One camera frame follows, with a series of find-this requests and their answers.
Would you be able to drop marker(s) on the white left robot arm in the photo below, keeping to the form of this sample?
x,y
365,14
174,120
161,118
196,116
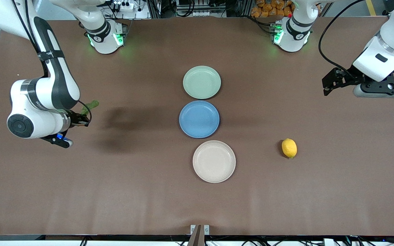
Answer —
x,y
296,34

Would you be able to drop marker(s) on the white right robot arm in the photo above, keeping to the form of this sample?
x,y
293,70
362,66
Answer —
x,y
56,85

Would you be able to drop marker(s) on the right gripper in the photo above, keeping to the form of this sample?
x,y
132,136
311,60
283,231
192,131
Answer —
x,y
75,119

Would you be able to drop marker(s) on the beige round plate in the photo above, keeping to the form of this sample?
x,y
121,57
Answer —
x,y
214,161

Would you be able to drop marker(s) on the metal table edge bracket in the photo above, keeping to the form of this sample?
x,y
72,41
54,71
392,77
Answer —
x,y
199,235

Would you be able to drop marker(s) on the yellow lemon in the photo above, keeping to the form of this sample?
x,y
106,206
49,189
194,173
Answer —
x,y
289,148

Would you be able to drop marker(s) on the blue round plate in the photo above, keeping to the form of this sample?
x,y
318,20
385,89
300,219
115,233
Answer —
x,y
199,119

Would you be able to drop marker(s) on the green lettuce leaf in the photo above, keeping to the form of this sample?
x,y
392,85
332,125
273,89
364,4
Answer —
x,y
92,104

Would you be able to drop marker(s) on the light green round plate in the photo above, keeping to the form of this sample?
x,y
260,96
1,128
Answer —
x,y
202,82

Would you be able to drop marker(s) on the orange snack bags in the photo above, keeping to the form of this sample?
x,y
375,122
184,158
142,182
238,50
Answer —
x,y
268,8

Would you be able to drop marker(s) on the white power strip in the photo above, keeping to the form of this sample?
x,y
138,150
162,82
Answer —
x,y
123,6

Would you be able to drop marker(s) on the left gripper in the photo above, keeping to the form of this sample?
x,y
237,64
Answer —
x,y
349,77

